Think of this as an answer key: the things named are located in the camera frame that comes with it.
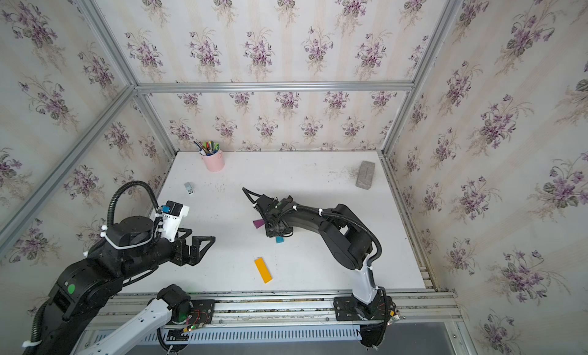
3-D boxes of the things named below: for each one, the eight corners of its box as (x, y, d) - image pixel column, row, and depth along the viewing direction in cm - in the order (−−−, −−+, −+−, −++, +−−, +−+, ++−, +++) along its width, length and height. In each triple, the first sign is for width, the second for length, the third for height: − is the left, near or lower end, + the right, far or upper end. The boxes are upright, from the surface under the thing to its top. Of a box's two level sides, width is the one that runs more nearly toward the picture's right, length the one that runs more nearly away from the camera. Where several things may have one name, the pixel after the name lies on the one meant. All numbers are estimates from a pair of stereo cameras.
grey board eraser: (354, 187, 109) (356, 182, 106) (359, 164, 119) (361, 159, 116) (369, 191, 107) (371, 186, 105) (373, 167, 117) (375, 163, 114)
